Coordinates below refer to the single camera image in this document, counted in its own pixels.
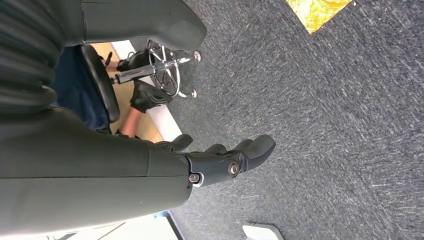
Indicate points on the white board black edge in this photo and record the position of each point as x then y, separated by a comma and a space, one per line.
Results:
145, 230

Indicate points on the grey kiosk stand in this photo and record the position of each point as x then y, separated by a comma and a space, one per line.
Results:
261, 233

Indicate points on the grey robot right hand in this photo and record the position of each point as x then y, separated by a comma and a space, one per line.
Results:
82, 182

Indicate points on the chrome base stool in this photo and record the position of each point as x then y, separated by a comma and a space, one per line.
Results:
99, 82

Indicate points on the background person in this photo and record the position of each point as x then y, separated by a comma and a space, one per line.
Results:
76, 92

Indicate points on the yellow floor tape marking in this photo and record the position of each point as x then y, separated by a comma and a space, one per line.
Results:
314, 13

